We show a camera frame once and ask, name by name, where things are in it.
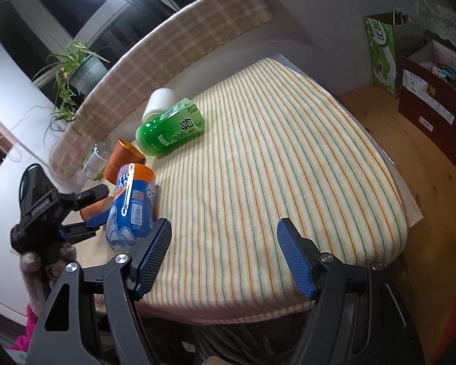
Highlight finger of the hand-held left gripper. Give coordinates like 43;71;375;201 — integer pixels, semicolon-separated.
61;215;110;242
76;184;110;211

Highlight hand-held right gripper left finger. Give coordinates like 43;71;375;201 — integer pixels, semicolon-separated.
23;218;173;365

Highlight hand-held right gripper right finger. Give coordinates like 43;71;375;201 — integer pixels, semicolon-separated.
277;218;428;365

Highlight small orange cup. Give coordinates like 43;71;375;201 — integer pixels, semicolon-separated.
80;196;115;221

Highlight person's left forearm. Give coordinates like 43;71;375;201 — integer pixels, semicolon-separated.
11;270;61;354

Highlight orange cup with gold rim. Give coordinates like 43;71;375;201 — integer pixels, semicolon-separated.
104;139;147;183

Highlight white cup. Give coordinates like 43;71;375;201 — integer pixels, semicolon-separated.
143;88;175;120

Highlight person's left hand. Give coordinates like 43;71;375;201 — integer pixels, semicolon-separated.
19;244;78;279

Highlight clear plastic bottle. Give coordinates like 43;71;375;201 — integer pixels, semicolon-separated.
81;142;112;181

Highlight green tea bottle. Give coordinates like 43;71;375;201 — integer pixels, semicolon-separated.
136;98;206;157

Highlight person's grey pants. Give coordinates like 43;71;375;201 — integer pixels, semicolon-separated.
192;312;308;365

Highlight potted spider plant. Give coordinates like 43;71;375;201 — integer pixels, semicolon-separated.
32;40;111;134

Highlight striped table cloth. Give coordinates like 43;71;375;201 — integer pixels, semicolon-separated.
95;58;409;325

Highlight beige checked cloth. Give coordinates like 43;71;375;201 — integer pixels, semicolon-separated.
49;0;276;179

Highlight dark red cardboard box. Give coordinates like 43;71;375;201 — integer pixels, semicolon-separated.
398;40;456;166

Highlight green printed carton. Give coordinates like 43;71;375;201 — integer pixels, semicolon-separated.
365;12;426;97

